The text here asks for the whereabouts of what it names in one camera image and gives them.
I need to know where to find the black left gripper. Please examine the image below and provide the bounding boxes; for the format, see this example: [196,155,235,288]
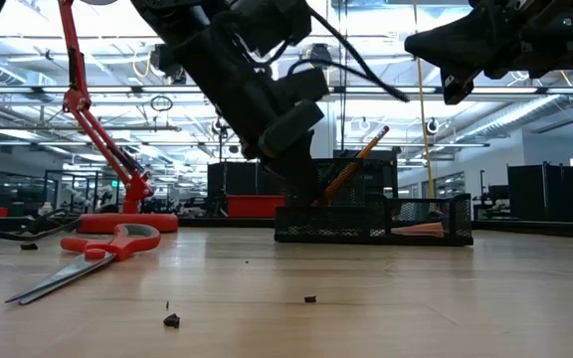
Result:
[186,19,331,206]

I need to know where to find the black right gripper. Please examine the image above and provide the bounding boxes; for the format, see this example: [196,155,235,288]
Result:
[404,0,573,105]

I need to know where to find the orange pencil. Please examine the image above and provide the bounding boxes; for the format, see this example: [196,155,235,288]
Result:
[318,125,391,207]

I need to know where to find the black mesh desk organizer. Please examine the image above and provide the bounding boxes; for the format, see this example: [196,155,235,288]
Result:
[274,157,475,248]

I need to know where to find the pink sticky note pad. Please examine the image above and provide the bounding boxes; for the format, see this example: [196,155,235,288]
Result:
[390,222,445,239]

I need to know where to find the red-handled scissors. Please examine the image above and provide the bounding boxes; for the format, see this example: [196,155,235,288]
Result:
[5,223,162,306]

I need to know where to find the red box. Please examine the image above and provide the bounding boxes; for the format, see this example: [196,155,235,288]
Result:
[226,194,287,219]

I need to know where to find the black cabinet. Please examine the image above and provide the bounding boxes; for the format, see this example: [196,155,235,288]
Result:
[206,161,283,218]
[507,163,552,223]

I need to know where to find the black box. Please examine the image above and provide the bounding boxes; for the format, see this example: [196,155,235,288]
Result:
[333,148,400,198]

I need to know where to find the black equipment rack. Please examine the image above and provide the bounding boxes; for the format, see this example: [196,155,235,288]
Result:
[473,169,510,221]

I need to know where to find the red desk lamp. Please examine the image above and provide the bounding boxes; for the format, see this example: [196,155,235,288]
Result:
[57,0,180,235]

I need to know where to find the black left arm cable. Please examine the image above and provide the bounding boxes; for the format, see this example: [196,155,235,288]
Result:
[286,7,411,104]

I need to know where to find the yellow hanging cable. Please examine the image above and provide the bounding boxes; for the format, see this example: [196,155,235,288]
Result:
[412,0,437,198]

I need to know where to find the silver ventilation duct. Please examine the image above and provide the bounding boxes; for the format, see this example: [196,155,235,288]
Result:
[458,91,573,143]

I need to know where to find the black hanging cable loop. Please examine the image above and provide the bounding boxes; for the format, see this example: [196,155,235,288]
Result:
[149,93,174,113]

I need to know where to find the black aluminium table frame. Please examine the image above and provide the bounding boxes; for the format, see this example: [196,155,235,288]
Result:
[0,214,573,241]

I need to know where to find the black lamp cord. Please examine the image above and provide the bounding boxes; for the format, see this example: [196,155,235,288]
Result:
[0,206,83,244]

